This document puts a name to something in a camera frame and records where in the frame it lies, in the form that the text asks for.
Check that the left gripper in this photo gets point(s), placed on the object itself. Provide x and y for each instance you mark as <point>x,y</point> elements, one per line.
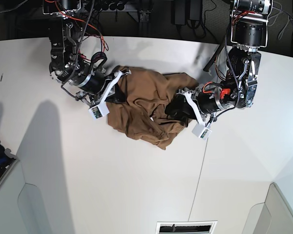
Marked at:
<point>210,99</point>

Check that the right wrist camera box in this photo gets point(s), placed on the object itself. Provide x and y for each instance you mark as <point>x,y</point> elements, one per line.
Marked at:
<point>98,111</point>

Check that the aluminium frame post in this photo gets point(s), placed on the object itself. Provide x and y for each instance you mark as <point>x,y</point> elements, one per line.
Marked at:
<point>144,23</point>

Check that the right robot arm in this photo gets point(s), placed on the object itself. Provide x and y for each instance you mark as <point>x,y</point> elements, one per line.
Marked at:
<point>70,27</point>

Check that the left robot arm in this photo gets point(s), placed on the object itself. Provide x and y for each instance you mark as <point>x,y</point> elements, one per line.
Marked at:
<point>247,31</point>

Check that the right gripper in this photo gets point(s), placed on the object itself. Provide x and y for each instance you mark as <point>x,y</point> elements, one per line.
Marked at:
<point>96,87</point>

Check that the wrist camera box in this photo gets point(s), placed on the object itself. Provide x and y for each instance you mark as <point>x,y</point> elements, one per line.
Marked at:
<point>98,111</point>
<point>201,131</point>

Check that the tan brown t-shirt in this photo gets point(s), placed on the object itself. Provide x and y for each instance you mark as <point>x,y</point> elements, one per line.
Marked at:
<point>142,115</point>

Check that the black power adapter brick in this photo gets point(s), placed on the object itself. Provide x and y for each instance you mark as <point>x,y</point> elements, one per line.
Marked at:
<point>178,12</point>

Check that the white table vent grille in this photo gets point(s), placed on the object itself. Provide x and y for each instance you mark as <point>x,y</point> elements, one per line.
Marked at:
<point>197,227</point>

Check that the grey left table panel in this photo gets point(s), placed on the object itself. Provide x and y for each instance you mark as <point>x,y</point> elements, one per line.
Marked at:
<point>33,206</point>

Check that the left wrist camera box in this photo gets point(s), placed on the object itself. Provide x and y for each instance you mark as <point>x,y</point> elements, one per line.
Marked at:
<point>201,131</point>

